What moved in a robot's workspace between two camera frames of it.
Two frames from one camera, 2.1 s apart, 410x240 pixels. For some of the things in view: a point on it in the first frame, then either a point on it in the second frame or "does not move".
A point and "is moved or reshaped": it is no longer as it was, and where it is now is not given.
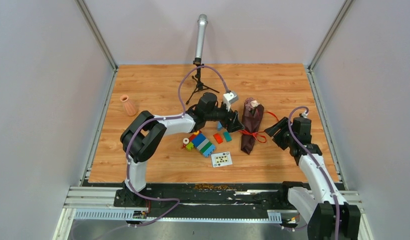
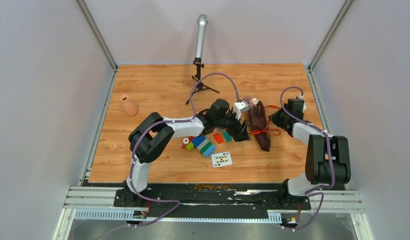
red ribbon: (257, 134) is moved or reshaped
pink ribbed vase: (129, 106) does not move
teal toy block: (227, 136) does not move
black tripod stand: (200, 86) does not move
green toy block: (190, 146) does not move
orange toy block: (218, 138) does not move
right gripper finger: (273, 130) -> (277, 117)
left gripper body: (223, 116) does not move
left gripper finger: (231, 127) -> (236, 136)
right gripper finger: (281, 140) -> (287, 126)
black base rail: (225, 196) does not move
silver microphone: (202, 22) does not move
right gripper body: (289, 137) -> (287, 116)
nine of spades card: (221, 159) does not move
